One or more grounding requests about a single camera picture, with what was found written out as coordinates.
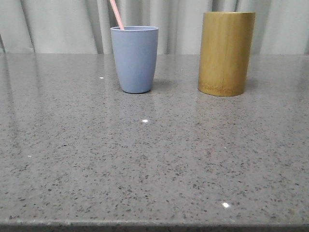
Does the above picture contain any blue plastic cup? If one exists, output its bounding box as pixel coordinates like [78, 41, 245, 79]
[111, 26, 159, 94]

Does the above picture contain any pink chopstick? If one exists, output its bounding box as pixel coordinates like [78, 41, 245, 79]
[110, 0, 125, 30]

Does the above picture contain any bamboo cylindrical holder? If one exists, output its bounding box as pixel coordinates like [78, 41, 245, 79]
[198, 12, 255, 97]

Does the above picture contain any grey pleated curtain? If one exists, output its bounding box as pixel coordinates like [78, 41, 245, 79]
[0, 0, 309, 55]

